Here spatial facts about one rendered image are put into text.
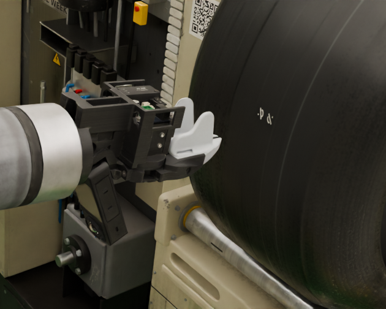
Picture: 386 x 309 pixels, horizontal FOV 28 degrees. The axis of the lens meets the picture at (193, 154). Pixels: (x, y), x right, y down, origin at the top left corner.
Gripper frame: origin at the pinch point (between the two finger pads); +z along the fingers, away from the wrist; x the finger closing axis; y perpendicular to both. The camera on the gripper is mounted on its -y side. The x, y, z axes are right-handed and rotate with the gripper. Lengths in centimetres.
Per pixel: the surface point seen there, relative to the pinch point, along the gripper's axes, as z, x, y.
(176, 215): 24.5, 25.2, -29.0
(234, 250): 26.4, 12.7, -28.6
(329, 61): 10.3, -4.9, 11.8
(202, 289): 25.3, 15.9, -38.1
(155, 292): 38, 38, -58
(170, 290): 37, 34, -54
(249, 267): 26.1, 8.7, -29.2
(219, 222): 15.3, 8.0, -18.1
